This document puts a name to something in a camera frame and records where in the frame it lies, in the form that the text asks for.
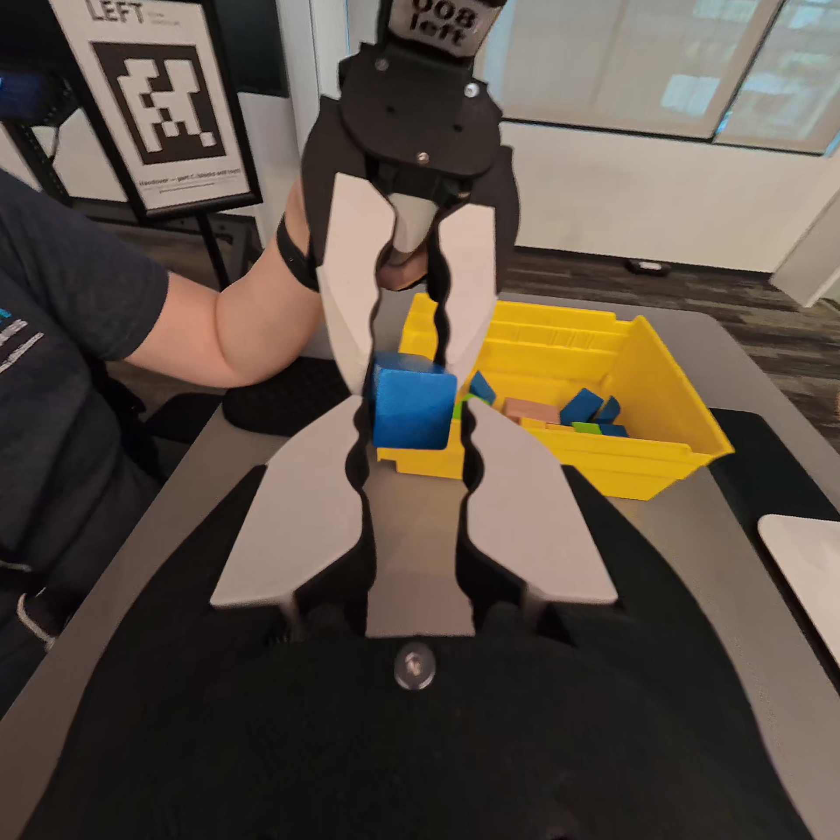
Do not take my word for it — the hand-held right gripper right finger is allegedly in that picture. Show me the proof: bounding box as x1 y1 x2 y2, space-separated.
455 395 620 630

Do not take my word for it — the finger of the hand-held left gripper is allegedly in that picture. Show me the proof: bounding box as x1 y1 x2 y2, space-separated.
316 172 396 400
427 205 500 380

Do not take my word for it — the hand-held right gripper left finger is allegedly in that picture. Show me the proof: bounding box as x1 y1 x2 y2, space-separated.
209 394 378 636

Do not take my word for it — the yellow plastic bin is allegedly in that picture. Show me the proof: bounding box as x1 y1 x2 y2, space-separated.
376 292 736 503

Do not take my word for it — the person's left forearm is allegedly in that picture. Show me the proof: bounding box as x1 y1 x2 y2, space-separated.
123 217 329 389

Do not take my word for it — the person's left hand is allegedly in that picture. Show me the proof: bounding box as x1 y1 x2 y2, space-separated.
377 251 431 294

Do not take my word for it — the black wrist band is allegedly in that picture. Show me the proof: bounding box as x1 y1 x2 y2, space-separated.
276 215 321 294

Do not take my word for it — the black mesh pad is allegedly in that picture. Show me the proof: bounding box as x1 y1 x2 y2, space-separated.
222 356 353 438

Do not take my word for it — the large office window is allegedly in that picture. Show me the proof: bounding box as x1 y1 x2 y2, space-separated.
482 0 840 157

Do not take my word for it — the framed black white sign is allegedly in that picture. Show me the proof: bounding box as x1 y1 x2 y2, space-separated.
47 0 265 290

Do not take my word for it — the person in dark shirt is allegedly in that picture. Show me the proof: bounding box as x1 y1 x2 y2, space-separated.
0 169 172 719

